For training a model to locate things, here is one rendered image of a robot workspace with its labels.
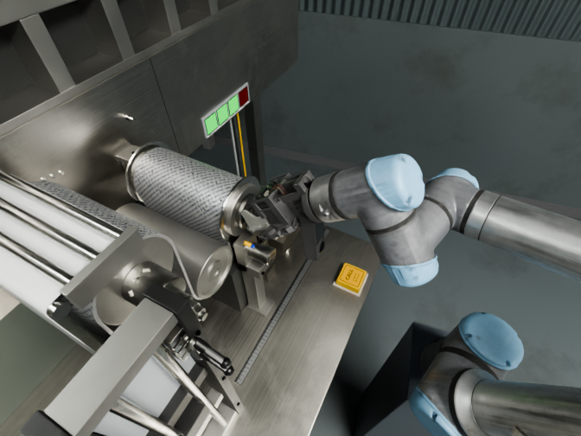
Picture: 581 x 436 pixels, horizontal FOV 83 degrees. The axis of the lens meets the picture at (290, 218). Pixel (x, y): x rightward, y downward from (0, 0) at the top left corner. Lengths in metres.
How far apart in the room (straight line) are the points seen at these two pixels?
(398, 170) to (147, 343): 0.33
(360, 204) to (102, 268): 0.32
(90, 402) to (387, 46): 2.11
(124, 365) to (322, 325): 0.64
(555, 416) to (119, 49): 0.95
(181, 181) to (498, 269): 2.09
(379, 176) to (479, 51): 1.84
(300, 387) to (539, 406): 0.49
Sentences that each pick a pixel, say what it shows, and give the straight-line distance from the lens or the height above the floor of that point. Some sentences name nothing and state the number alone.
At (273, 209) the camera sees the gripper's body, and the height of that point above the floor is 1.36.
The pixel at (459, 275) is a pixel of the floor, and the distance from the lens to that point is 2.30.
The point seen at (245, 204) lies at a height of 1.28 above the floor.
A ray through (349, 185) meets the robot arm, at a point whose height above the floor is 1.46.
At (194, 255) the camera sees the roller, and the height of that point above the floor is 1.23.
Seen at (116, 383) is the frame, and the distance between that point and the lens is 0.37.
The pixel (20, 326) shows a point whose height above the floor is 1.09.
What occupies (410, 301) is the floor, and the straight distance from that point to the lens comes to 2.08.
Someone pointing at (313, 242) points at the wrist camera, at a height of 1.30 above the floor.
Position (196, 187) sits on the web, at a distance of 0.68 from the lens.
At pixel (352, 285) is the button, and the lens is 0.97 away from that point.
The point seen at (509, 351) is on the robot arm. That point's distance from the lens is 0.79.
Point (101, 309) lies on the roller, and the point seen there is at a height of 1.35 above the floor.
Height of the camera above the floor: 1.76
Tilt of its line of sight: 50 degrees down
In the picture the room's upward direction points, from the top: straight up
